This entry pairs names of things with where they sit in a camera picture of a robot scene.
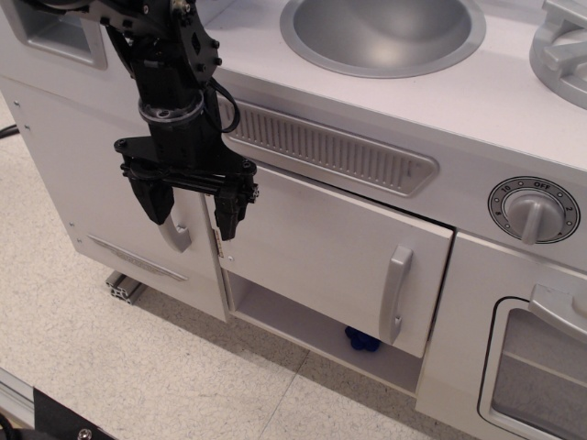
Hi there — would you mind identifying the grey timer knob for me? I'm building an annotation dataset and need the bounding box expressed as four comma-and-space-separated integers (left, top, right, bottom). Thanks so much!
488, 176, 581, 245

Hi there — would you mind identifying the grey oven door handle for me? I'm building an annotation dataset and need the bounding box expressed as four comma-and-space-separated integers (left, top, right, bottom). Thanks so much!
528, 284, 586, 334

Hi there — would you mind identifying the grey vent grille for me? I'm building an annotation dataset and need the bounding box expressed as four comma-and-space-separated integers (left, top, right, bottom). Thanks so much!
226, 102, 439, 197

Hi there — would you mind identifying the aluminium extrusion rail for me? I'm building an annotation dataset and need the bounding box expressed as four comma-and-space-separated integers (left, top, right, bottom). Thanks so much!
105, 271, 147, 305

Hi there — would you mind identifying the grey fridge door handle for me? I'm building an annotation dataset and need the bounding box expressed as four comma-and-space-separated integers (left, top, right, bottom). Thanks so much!
158, 212, 192, 253

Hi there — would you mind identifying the white fridge door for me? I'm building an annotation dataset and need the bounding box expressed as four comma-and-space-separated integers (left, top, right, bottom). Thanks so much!
1, 78, 227, 321

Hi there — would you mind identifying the silver sink bowl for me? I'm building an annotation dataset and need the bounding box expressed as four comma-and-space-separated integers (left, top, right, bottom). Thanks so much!
280, 1, 486, 79

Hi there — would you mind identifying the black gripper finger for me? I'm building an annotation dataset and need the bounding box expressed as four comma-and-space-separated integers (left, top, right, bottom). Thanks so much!
214, 183, 259, 241
129, 178, 173, 225

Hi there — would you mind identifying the blue toy object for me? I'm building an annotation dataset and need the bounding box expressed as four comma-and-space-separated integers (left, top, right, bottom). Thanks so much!
345, 326, 381, 352

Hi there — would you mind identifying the grey stove burner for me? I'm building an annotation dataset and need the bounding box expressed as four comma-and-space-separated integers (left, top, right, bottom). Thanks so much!
529, 1, 586, 109

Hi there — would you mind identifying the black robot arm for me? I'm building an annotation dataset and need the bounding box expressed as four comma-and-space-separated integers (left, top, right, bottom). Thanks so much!
28, 1, 258, 245

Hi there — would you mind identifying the white oven door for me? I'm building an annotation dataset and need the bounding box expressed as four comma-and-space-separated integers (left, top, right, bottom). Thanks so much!
478, 298, 586, 439

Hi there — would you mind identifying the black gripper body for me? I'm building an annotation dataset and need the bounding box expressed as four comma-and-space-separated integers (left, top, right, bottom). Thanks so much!
114, 107, 258, 194

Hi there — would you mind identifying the white toy kitchen unit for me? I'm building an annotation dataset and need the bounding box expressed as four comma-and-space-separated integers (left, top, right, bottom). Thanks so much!
1, 1, 586, 439

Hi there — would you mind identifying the white cabinet door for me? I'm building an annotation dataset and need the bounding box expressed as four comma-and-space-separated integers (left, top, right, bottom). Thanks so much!
220, 167, 453, 357

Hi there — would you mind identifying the grey cabinet door handle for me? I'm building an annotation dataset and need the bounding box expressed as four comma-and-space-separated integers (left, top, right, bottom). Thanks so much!
379, 245, 413, 345

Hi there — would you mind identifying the silver fridge emblem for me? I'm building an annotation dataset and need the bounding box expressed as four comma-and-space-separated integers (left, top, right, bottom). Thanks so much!
87, 235, 189, 282

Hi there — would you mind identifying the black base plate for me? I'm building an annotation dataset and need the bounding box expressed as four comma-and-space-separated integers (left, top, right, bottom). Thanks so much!
33, 388, 115, 440

